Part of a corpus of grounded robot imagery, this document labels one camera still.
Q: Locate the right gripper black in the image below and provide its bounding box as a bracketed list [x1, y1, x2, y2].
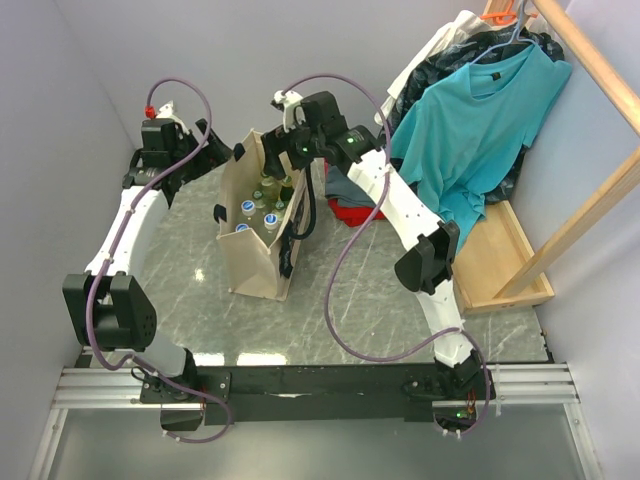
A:
[259, 114, 323, 182]

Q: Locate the clear Chang bottle green cap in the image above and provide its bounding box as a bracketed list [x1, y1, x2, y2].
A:
[260, 172, 280, 202]

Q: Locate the green Perrier glass bottle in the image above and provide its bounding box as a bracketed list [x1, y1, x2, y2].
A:
[279, 175, 294, 203]

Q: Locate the clear glass bottle silver cap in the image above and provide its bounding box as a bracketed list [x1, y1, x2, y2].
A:
[273, 200, 287, 216]

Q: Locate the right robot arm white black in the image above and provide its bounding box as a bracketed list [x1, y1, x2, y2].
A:
[261, 90, 491, 398]

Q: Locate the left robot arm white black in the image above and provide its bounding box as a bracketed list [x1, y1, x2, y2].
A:
[62, 114, 232, 402]

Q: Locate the beige canvas tote bag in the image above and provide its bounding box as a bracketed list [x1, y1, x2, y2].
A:
[214, 130, 311, 301]

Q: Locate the folded grey cloth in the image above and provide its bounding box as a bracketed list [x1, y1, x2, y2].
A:
[325, 164, 375, 209]

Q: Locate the folded red cloth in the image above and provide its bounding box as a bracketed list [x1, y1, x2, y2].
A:
[327, 198, 373, 228]

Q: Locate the plastic water bottle blue cap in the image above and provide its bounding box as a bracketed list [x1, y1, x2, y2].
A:
[241, 200, 257, 222]

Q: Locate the teal t-shirt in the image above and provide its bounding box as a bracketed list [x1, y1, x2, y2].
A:
[391, 45, 572, 242]

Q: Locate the white garment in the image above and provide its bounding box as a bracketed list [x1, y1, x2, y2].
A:
[374, 10, 494, 125]

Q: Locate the dark patterned garment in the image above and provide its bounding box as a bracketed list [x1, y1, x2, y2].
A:
[387, 27, 565, 205]

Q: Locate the orange hanger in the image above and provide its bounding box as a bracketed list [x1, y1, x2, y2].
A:
[481, 7, 518, 25]

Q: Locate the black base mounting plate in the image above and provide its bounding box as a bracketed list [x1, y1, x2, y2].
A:
[138, 363, 499, 432]

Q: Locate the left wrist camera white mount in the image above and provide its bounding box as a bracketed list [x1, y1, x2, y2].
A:
[141, 101, 191, 138]

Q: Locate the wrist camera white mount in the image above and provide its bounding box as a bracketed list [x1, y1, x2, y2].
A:
[141, 101, 191, 138]
[271, 90, 306, 132]

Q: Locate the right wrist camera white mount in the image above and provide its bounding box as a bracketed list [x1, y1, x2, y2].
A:
[271, 90, 306, 132]

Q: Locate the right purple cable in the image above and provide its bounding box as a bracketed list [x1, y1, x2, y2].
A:
[284, 74, 494, 437]

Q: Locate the purple cable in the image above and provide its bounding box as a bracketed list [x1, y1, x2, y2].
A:
[84, 76, 235, 445]
[284, 74, 494, 437]

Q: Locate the wooden clothes rack frame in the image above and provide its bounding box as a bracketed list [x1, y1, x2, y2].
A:
[454, 1, 639, 314]

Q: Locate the blue wire hanger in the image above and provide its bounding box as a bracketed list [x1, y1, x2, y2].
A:
[469, 9, 544, 66]

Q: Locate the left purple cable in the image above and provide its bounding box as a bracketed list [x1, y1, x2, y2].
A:
[84, 76, 235, 445]

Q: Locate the aluminium rail frame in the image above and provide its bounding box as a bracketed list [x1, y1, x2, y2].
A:
[29, 357, 603, 479]

